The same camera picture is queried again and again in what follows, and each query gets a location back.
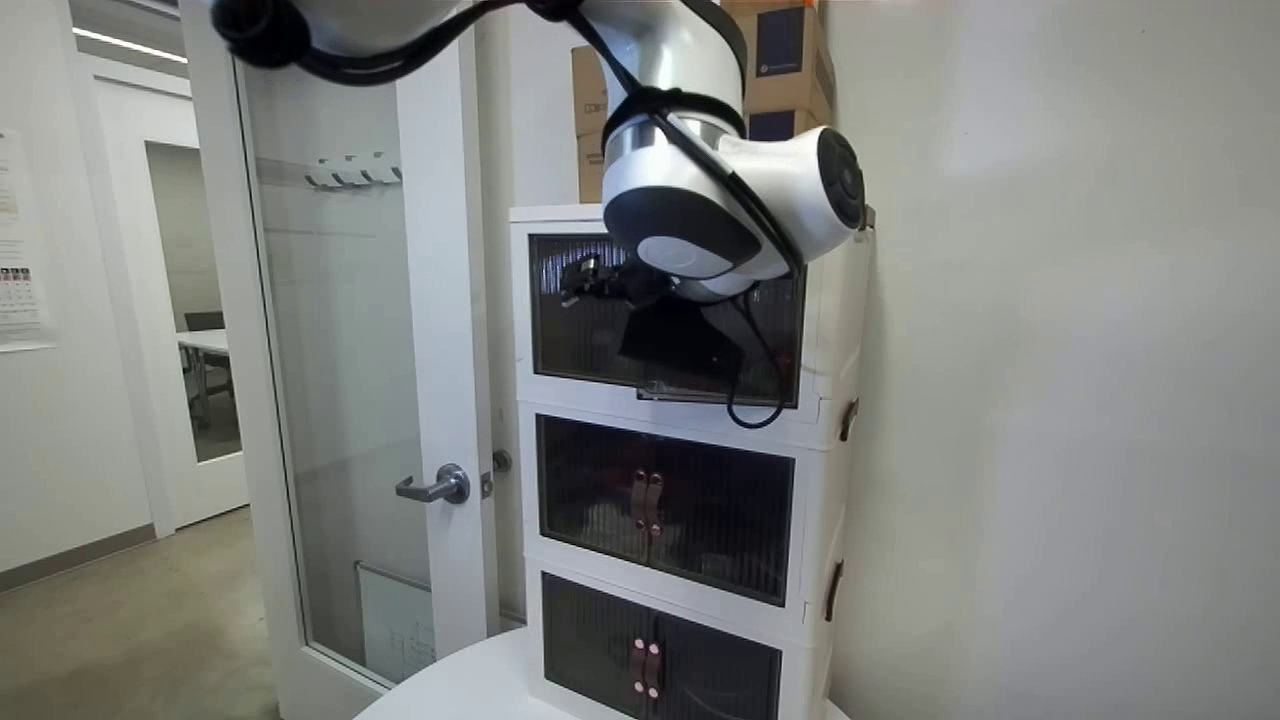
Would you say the silver lever door handle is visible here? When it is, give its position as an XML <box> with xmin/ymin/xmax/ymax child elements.
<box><xmin>394</xmin><ymin>461</ymin><xmax>476</xmax><ymax>513</ymax></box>

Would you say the white stacked storage cabinet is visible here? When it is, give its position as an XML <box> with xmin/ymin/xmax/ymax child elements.
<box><xmin>508</xmin><ymin>200</ymin><xmax>876</xmax><ymax>720</ymax></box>

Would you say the white coat hook rack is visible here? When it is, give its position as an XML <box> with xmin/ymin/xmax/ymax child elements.
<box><xmin>302</xmin><ymin>152</ymin><xmax>407</xmax><ymax>198</ymax></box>

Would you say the white wall poster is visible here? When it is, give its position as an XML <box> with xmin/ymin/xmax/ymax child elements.
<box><xmin>0</xmin><ymin>130</ymin><xmax>66</xmax><ymax>358</ymax></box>

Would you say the white door with window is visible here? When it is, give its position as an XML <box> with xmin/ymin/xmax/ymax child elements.
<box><xmin>92</xmin><ymin>75</ymin><xmax>255</xmax><ymax>537</ymax></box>

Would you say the white glass panel door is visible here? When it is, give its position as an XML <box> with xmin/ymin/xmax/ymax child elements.
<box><xmin>177</xmin><ymin>0</ymin><xmax>504</xmax><ymax>720</ymax></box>

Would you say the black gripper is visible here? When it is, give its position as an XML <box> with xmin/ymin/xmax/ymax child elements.
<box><xmin>615</xmin><ymin>293</ymin><xmax>746</xmax><ymax>394</ymax></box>

